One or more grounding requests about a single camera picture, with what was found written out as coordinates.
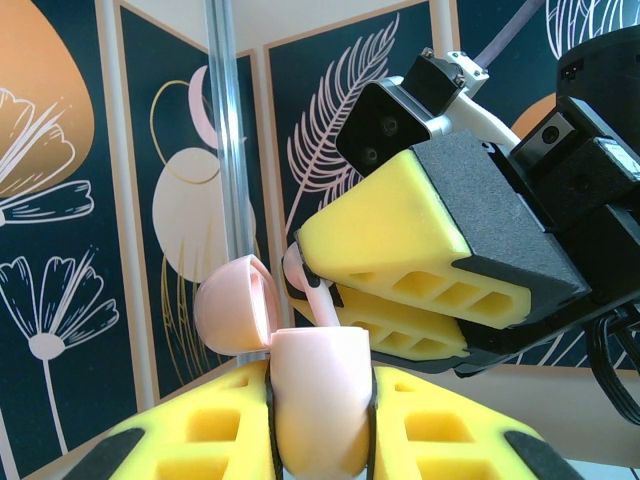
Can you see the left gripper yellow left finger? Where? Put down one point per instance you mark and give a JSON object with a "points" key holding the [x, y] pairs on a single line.
{"points": [[210, 425]]}

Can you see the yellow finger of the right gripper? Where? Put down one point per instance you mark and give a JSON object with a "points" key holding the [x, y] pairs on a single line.
{"points": [[400, 225], [400, 332]]}

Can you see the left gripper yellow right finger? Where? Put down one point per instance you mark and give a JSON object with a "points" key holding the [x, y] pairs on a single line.
{"points": [[440, 435]]}

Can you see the pink earbud charging case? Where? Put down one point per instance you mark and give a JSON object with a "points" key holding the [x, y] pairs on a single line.
{"points": [[320, 390]]}

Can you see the aluminium corner post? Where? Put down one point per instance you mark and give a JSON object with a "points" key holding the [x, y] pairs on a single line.
{"points": [[227, 125]]}

